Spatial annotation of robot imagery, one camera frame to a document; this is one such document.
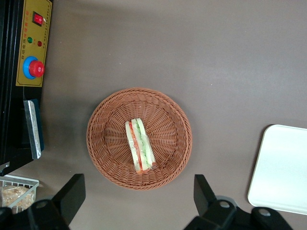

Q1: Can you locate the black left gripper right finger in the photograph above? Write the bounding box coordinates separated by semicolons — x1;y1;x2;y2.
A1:
184;174;243;230

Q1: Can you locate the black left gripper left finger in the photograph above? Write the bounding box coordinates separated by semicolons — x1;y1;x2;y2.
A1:
27;173;86;230

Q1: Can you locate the triangle sandwich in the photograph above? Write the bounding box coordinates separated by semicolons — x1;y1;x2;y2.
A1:
124;117;156;174

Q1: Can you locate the round brown wicker basket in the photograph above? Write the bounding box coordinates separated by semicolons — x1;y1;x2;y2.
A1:
86;87;193;191

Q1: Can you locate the cream plastic tray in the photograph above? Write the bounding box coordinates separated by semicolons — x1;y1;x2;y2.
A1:
247;124;307;216

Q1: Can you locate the clear bag of fried snacks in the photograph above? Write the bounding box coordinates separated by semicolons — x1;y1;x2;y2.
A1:
1;184;35;208

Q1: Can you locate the silver metal bar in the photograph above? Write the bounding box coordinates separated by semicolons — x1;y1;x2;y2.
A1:
23;100;42;160

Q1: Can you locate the red emergency stop button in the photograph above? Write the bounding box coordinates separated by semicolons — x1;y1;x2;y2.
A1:
23;56;46;80

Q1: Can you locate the black machine with yellow panel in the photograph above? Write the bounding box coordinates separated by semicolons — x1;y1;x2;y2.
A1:
0;0;53;177

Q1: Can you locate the white wire rack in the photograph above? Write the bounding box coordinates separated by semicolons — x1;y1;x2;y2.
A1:
0;174;40;214

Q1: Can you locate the red rocker switch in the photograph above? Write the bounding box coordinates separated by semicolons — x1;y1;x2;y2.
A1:
32;11;44;26

